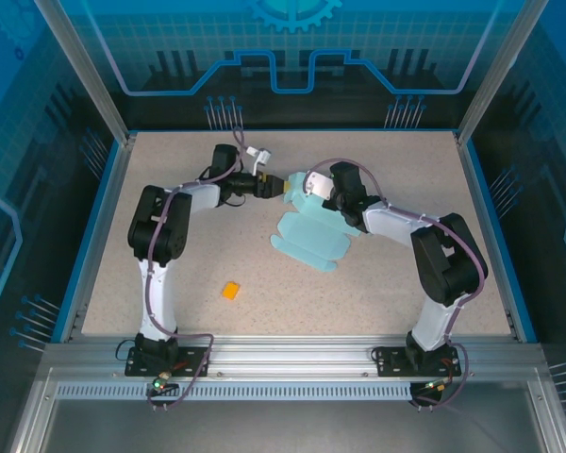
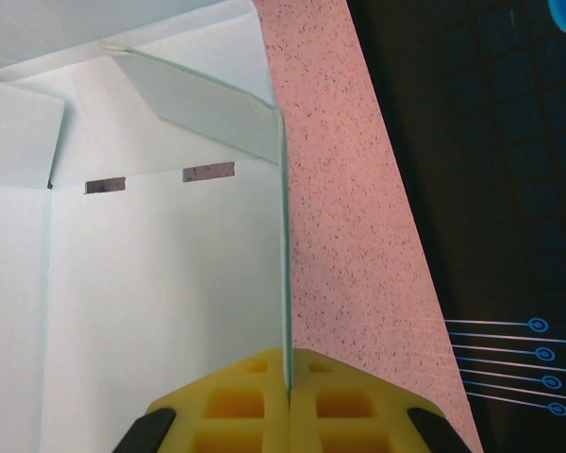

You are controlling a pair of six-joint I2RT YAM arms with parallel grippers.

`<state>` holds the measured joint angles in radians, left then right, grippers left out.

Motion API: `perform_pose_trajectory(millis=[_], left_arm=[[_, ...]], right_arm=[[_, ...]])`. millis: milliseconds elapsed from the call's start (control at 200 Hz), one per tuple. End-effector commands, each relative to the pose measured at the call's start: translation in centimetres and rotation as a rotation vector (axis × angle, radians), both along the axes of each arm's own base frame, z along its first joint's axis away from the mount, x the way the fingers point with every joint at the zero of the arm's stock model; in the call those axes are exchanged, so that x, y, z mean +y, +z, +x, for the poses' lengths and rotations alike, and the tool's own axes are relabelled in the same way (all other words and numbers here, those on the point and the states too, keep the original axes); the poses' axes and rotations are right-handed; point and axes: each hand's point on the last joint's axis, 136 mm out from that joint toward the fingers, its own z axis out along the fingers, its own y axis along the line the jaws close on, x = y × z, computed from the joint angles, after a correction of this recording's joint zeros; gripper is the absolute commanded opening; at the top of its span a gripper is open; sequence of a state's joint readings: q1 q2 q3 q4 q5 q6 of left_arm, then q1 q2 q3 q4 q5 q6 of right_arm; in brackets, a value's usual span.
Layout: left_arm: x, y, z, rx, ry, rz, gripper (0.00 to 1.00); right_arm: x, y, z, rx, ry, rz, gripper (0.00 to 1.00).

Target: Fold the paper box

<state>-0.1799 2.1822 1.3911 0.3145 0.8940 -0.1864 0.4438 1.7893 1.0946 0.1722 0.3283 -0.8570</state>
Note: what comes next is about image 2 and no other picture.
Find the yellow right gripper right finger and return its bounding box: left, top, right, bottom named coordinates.
left=288, top=347, right=475, bottom=453

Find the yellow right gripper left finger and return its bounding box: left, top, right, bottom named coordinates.
left=115, top=347, right=292, bottom=453

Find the light blue paper box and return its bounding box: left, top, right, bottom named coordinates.
left=0, top=0, right=296, bottom=453

